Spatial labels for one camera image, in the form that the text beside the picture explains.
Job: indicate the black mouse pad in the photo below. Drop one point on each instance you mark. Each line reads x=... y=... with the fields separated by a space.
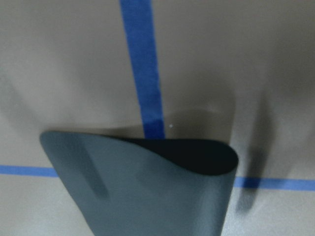
x=145 y=187

